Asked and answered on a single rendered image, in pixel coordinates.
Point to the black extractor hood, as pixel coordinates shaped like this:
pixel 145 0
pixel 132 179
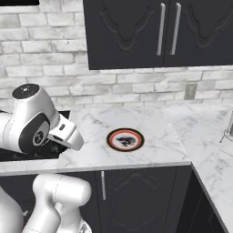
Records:
pixel 18 2

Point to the red-rimmed black patterned plate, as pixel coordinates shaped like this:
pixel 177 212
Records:
pixel 125 139

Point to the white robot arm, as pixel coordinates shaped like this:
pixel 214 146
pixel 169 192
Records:
pixel 33 112

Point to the dark upper cupboard door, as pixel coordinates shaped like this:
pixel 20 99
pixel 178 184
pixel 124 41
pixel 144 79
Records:
pixel 121 30
pixel 203 30

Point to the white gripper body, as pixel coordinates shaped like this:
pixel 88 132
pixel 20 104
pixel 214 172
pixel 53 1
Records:
pixel 71 138

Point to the black hob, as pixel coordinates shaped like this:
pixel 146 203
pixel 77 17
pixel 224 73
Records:
pixel 45 150

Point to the dark cupboard door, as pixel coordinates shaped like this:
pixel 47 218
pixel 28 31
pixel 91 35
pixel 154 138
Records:
pixel 203 30
pixel 136 200
pixel 21 191
pixel 121 30

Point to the grey wall socket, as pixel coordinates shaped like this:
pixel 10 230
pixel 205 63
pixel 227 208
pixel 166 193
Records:
pixel 190 91

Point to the dark corner cupboard run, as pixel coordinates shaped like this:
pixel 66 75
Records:
pixel 197 209

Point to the dark lower cupboard door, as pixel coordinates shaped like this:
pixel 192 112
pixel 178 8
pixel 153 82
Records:
pixel 136 200
pixel 21 191

